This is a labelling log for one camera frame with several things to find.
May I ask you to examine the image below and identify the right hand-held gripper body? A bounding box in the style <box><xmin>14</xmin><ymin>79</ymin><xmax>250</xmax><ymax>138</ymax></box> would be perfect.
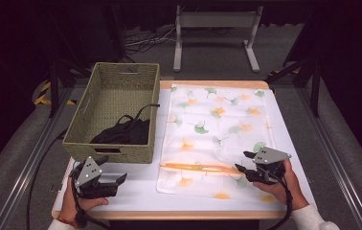
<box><xmin>245</xmin><ymin>146</ymin><xmax>293</xmax><ymax>187</ymax></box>

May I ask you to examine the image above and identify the left hand-held gripper cable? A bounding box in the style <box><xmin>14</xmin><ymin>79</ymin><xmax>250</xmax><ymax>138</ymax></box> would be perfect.
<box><xmin>68</xmin><ymin>169</ymin><xmax>113</xmax><ymax>230</ymax></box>

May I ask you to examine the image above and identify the grey metal stand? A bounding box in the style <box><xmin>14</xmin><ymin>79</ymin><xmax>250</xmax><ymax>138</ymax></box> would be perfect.
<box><xmin>172</xmin><ymin>4</ymin><xmax>265</xmax><ymax>74</ymax></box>

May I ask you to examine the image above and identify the person's left hand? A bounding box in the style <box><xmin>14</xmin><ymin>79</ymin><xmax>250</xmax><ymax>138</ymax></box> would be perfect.
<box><xmin>57</xmin><ymin>176</ymin><xmax>110</xmax><ymax>225</ymax></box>

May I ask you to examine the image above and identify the green woven basket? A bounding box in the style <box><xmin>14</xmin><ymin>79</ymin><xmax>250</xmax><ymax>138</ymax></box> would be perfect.
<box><xmin>61</xmin><ymin>61</ymin><xmax>161</xmax><ymax>165</ymax></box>

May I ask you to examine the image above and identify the hand-held gripper cable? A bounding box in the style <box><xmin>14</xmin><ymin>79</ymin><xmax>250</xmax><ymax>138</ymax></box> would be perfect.
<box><xmin>68</xmin><ymin>169</ymin><xmax>113</xmax><ymax>230</ymax></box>
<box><xmin>264</xmin><ymin>172</ymin><xmax>294</xmax><ymax>230</ymax></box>

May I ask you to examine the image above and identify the leaf print storage bag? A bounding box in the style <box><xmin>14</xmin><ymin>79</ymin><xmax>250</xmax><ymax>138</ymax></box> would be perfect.
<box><xmin>156</xmin><ymin>84</ymin><xmax>278</xmax><ymax>203</ymax></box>

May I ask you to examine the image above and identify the white table mat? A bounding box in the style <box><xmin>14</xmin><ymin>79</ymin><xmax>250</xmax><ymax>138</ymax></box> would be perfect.
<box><xmin>54</xmin><ymin>88</ymin><xmax>318</xmax><ymax>214</ymax></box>

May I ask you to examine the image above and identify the right hand-held gripper cable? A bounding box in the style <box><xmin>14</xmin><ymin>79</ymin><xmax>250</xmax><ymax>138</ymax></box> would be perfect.
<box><xmin>264</xmin><ymin>172</ymin><xmax>294</xmax><ymax>230</ymax></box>

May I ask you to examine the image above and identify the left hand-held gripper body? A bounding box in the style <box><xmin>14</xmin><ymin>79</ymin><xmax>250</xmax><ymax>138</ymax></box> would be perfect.
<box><xmin>71</xmin><ymin>155</ymin><xmax>120</xmax><ymax>200</ymax></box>

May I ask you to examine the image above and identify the aluminium rail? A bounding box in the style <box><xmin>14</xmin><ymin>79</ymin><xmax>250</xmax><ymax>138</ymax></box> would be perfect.
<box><xmin>0</xmin><ymin>85</ymin><xmax>76</xmax><ymax>230</ymax></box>
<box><xmin>296</xmin><ymin>86</ymin><xmax>362</xmax><ymax>230</ymax></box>

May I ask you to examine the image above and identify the person's right hand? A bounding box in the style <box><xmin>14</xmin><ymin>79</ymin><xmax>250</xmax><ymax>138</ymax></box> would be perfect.
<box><xmin>253</xmin><ymin>158</ymin><xmax>310</xmax><ymax>212</ymax></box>

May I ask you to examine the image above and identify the thick black floor cable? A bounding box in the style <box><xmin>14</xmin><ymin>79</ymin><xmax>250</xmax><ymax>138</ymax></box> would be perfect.
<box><xmin>25</xmin><ymin>127</ymin><xmax>70</xmax><ymax>230</ymax></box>

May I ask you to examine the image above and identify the red bracelet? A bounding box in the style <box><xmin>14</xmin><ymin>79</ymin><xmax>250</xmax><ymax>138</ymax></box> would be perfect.
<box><xmin>57</xmin><ymin>217</ymin><xmax>77</xmax><ymax>229</ymax></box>

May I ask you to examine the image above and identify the yellow black hazard tape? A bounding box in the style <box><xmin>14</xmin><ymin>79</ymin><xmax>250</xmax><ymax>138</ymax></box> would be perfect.
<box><xmin>34</xmin><ymin>80</ymin><xmax>77</xmax><ymax>106</ymax></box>

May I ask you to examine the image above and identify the black garment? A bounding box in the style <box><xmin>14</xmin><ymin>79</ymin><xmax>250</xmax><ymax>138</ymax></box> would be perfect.
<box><xmin>89</xmin><ymin>103</ymin><xmax>161</xmax><ymax>146</ymax></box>

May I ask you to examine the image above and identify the bundle of floor cables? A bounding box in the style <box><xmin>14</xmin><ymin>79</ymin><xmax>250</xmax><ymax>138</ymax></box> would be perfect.
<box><xmin>123</xmin><ymin>26</ymin><xmax>179</xmax><ymax>56</ymax></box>

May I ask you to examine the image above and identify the black metal stand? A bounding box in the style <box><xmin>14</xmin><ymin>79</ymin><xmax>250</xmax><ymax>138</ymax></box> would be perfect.
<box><xmin>46</xmin><ymin>57</ymin><xmax>93</xmax><ymax>119</ymax></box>
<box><xmin>264</xmin><ymin>57</ymin><xmax>323</xmax><ymax>119</ymax></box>

